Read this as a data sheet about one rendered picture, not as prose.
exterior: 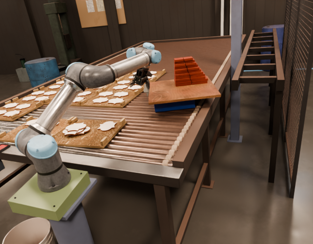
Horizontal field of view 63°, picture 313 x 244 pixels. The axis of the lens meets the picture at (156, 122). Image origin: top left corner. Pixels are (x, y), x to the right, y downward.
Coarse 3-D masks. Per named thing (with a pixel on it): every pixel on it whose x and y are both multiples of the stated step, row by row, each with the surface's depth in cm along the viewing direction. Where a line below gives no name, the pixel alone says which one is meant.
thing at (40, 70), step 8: (24, 64) 483; (32, 64) 470; (40, 64) 472; (48, 64) 480; (56, 64) 500; (32, 72) 477; (40, 72) 477; (48, 72) 483; (56, 72) 498; (32, 80) 485; (40, 80) 483; (48, 80) 488
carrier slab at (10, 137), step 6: (30, 120) 201; (60, 120) 194; (66, 120) 193; (18, 126) 193; (24, 126) 191; (60, 126) 183; (66, 126) 183; (12, 132) 184; (54, 132) 175; (0, 138) 176; (6, 138) 175; (12, 138) 174
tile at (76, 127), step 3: (75, 123) 175; (78, 123) 174; (81, 123) 174; (69, 126) 172; (72, 126) 171; (75, 126) 171; (78, 126) 170; (81, 126) 169; (84, 126) 169; (66, 129) 169; (69, 129) 168; (72, 129) 167; (75, 129) 166; (78, 129) 166; (81, 129) 167
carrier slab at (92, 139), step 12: (84, 120) 189; (96, 120) 186; (108, 120) 183; (60, 132) 174; (96, 132) 167; (108, 132) 165; (60, 144) 159; (72, 144) 156; (84, 144) 154; (96, 144) 152
